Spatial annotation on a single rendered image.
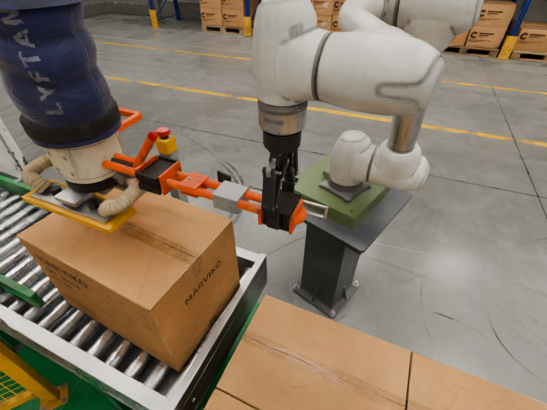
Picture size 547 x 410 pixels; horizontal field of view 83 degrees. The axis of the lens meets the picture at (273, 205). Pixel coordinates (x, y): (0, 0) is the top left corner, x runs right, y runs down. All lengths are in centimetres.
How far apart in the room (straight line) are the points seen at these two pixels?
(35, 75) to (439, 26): 95
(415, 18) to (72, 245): 120
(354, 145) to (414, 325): 119
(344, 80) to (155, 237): 82
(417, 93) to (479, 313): 195
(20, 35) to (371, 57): 67
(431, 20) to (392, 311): 158
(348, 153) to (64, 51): 97
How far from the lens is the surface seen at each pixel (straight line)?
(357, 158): 132
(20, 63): 87
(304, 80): 50
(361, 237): 135
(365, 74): 47
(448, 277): 240
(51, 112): 89
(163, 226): 113
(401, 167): 127
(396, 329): 204
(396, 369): 131
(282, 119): 56
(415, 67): 47
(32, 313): 165
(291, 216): 67
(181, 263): 99
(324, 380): 123
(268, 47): 52
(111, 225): 94
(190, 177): 81
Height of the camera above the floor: 169
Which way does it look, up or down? 40 degrees down
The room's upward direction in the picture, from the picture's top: straight up
